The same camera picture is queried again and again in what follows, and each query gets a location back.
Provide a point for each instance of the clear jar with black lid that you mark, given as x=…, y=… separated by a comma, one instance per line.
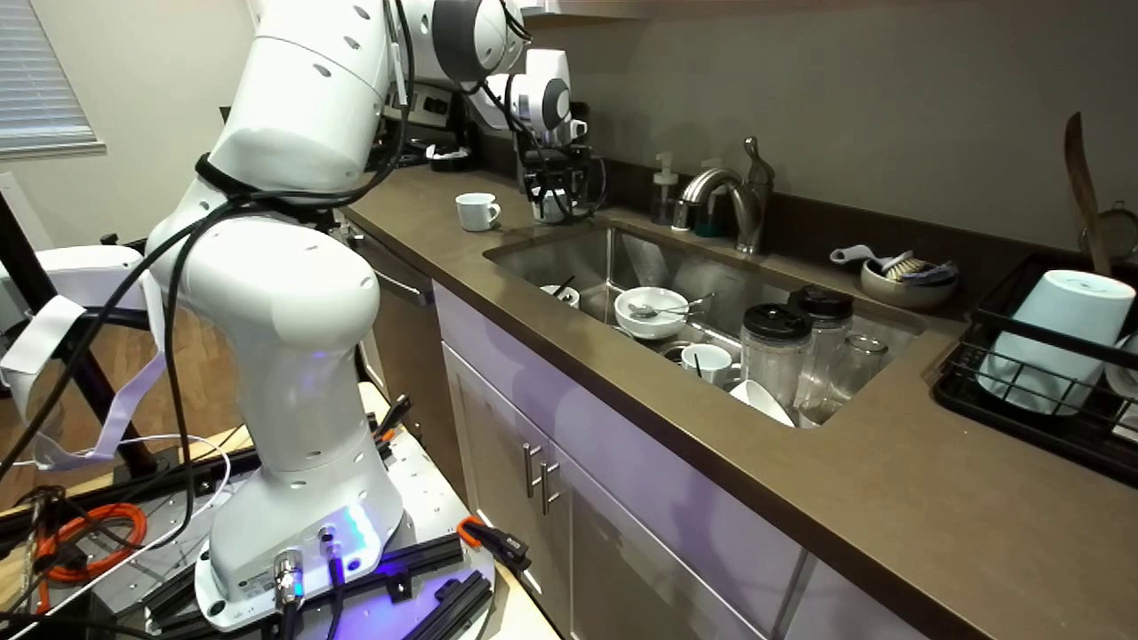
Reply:
x=821, y=306
x=776, y=357

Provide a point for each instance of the white window blind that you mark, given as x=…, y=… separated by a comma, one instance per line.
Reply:
x=40, y=71

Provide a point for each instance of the white ceramic bowl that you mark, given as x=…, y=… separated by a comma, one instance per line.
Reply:
x=645, y=323

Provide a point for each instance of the silver spoon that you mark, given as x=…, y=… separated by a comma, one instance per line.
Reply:
x=642, y=311

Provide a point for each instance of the white sponge holder bowl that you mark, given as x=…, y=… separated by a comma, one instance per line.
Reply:
x=907, y=288

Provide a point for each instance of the stainless steel sink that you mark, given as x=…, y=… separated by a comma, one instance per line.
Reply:
x=593, y=254

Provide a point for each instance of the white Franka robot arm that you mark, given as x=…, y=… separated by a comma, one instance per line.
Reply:
x=296, y=306

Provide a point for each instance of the white dish brush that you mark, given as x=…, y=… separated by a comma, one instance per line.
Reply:
x=852, y=254

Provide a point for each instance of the small white dish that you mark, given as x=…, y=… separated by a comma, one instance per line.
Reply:
x=569, y=301

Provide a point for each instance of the pale teal cup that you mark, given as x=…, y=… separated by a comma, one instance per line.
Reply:
x=1069, y=323

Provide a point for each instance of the brushed steel faucet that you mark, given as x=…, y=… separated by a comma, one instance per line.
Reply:
x=756, y=198

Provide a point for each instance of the glossy counter cabinet front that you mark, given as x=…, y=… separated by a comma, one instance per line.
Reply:
x=664, y=522

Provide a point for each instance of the clear glass jar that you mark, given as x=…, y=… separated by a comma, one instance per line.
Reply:
x=863, y=357

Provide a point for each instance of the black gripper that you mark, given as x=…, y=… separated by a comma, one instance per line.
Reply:
x=559, y=169

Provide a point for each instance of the white plate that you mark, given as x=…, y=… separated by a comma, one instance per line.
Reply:
x=764, y=407

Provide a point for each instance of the small white cup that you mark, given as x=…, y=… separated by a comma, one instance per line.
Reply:
x=706, y=368

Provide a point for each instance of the brown dishwasher front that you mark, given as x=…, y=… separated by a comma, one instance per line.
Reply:
x=411, y=357

